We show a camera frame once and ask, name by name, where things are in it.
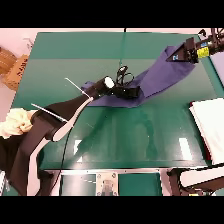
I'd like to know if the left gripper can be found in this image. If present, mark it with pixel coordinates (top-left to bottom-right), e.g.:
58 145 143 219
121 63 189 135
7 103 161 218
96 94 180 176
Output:
113 84 142 100

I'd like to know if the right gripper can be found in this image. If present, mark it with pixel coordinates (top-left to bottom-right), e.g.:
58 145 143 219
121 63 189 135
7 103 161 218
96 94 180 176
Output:
182 36 200 64

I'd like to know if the purple shirt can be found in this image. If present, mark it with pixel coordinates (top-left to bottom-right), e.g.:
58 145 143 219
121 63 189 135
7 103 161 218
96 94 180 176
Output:
80 44 198 109

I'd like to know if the pale lilac garment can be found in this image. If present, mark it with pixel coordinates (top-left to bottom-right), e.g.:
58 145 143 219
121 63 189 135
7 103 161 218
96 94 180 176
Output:
209 52 224 87

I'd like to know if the white garment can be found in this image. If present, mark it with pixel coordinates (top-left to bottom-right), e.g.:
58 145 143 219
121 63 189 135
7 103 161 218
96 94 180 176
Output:
190 97 224 167

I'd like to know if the cream garment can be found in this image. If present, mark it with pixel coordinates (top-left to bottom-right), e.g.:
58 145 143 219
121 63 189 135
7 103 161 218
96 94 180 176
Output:
0 107 37 140

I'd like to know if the black garment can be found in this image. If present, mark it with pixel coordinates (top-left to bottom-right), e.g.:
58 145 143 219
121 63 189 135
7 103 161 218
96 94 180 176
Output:
0 134 27 176

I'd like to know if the black cable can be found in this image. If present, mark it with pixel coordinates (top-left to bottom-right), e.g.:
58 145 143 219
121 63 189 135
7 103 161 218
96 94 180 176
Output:
59 121 76 174

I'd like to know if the silver frame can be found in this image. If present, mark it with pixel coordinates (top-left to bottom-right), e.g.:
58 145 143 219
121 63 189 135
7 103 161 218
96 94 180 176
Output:
0 167 224 197

